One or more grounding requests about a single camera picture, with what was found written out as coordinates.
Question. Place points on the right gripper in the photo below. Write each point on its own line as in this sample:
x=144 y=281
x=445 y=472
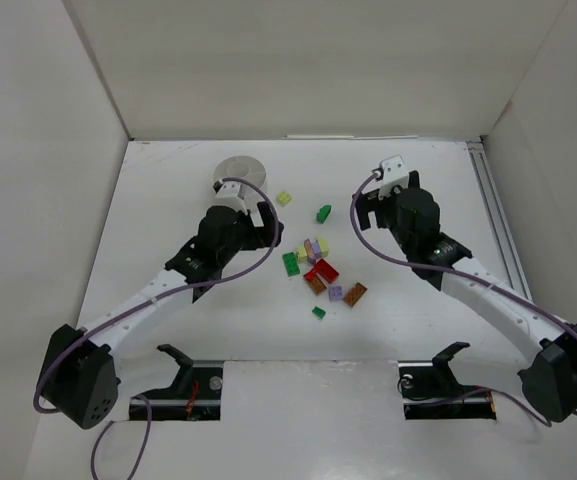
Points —
x=368 y=211

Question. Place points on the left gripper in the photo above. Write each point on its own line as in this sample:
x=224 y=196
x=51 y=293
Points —
x=266 y=228

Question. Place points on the lone light yellow lego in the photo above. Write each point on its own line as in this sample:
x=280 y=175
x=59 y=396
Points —
x=284 y=198

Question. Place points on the dark green curved lego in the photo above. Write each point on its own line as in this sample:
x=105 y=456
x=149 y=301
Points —
x=323 y=213

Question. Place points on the green 2x4 lego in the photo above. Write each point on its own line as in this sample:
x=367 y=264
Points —
x=291 y=264

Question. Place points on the light yellow lego brick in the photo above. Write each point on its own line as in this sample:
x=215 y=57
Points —
x=301 y=253

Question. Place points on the purple butterfly curved lego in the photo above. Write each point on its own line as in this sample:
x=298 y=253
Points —
x=311 y=258

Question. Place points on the lavender lego brick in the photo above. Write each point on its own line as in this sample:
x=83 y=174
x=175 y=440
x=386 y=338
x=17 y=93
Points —
x=316 y=250

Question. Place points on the small green lego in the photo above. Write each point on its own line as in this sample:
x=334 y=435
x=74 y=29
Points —
x=319 y=312

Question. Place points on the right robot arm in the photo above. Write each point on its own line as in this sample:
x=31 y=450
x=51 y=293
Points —
x=547 y=376

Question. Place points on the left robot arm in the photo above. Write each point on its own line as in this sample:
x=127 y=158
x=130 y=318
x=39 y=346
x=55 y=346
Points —
x=86 y=370

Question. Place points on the white round divided container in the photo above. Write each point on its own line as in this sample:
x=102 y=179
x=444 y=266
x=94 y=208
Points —
x=244 y=167

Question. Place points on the red lego brick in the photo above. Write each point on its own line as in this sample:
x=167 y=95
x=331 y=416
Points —
x=323 y=269

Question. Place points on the brown lego plate left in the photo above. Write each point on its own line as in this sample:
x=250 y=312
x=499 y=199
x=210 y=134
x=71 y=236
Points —
x=316 y=284

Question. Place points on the brown lego plate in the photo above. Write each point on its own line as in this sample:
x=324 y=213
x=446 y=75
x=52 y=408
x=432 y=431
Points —
x=316 y=284
x=354 y=294

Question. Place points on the brown lego plate right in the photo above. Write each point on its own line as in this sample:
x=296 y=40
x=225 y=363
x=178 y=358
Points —
x=354 y=294

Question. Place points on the lavender 2x2 lego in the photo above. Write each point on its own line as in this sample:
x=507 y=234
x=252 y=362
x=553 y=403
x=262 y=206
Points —
x=335 y=293

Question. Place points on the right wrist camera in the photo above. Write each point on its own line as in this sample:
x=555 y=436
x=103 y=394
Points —
x=393 y=175

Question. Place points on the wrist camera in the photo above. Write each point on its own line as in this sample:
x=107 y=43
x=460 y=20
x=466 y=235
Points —
x=229 y=194
x=393 y=175

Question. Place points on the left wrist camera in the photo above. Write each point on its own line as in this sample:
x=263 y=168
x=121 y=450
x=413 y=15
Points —
x=229 y=194

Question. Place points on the aluminium rail right side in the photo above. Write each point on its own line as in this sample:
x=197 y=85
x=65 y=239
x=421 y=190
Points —
x=513 y=269

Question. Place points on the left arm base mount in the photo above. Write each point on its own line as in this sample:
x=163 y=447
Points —
x=193 y=394

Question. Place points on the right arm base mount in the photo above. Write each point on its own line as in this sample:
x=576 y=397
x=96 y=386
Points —
x=430 y=390

